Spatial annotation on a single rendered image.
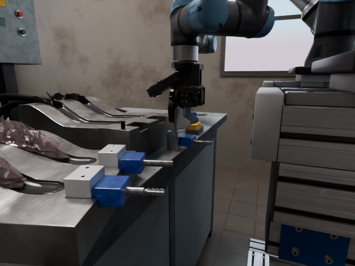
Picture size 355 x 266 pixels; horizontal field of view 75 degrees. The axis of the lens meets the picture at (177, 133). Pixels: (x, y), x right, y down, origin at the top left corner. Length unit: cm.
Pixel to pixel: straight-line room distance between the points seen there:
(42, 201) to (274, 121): 32
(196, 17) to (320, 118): 33
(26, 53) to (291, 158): 133
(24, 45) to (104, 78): 182
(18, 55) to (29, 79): 272
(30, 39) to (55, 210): 122
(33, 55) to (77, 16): 204
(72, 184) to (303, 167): 30
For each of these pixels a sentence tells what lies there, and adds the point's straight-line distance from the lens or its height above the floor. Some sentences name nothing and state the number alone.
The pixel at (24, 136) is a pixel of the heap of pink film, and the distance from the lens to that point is 50.
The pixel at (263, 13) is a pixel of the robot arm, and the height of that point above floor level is 115.
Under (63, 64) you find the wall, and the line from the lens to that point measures 361.
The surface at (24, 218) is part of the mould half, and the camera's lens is 33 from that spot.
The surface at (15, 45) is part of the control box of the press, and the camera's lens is 142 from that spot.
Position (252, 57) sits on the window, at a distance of 249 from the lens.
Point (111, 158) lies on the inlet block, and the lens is 43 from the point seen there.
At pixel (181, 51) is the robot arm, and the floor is 107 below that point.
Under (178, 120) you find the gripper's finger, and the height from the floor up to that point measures 89.
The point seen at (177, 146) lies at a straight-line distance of 68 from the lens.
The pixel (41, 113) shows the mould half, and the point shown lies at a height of 91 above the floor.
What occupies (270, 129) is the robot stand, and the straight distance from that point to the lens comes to 32.
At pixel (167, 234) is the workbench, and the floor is 50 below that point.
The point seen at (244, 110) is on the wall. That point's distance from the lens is 253.
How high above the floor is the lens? 101
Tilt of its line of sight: 14 degrees down
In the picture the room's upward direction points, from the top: straight up
